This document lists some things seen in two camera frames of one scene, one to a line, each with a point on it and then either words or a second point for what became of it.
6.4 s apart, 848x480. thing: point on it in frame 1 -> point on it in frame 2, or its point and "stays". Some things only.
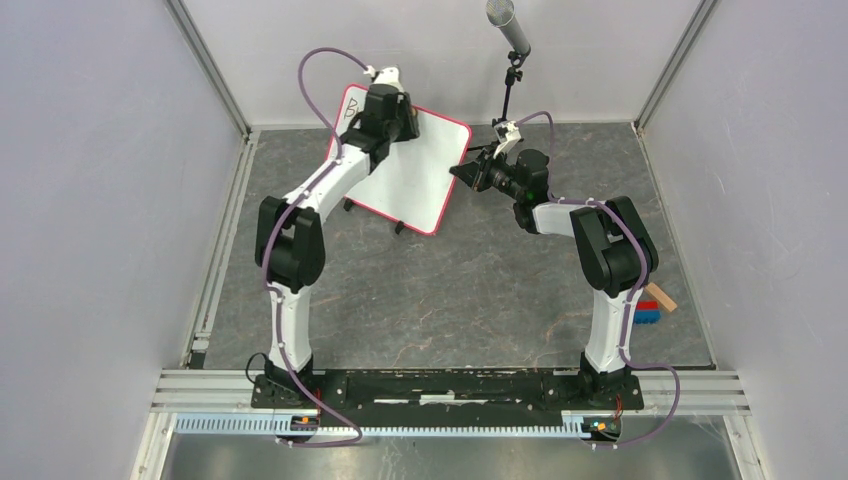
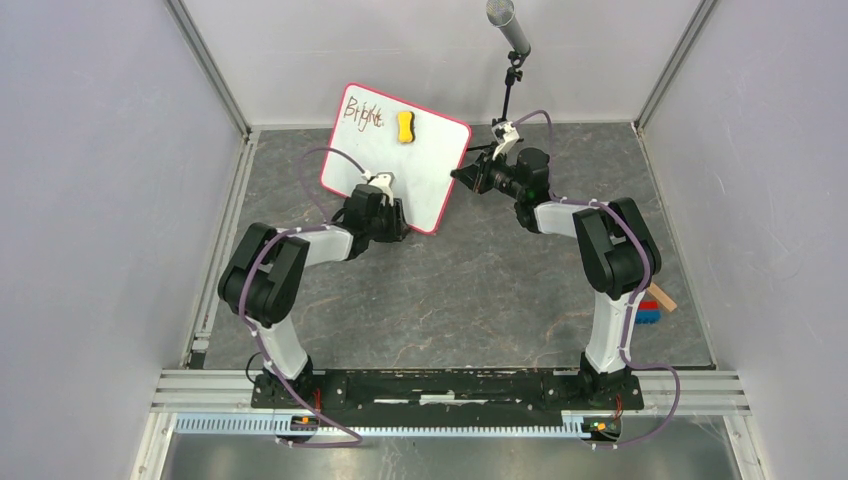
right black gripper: x=472 y=171 stays
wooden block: x=657 y=293 stays
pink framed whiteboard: x=412 y=182 stays
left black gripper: x=404 y=109 -> x=399 y=227
